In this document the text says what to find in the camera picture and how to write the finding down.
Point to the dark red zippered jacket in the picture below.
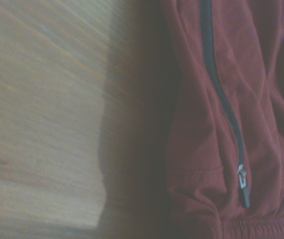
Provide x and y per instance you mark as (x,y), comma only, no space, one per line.
(231,119)

